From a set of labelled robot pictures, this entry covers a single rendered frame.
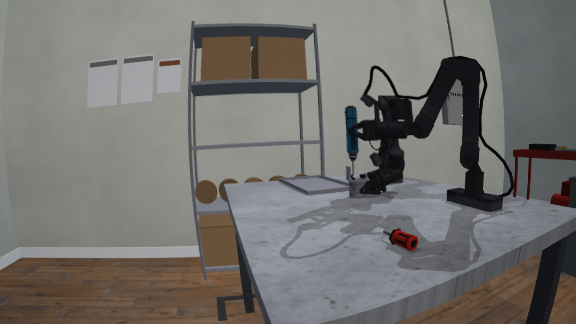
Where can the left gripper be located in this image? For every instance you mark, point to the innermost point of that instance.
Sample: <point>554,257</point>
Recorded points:
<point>379,130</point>

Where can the dark blue electric screwdriver barrel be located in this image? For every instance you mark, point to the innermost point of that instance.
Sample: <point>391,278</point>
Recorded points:
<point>352,141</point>

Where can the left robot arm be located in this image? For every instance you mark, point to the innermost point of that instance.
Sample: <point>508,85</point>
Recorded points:
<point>469,151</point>

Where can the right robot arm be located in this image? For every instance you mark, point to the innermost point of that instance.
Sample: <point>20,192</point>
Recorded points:
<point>396,158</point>

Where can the grey l-shaped bracket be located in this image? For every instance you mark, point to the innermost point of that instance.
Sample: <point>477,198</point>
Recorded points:
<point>348,176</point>

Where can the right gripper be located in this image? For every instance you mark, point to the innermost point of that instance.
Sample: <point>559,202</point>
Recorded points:
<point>375,180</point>

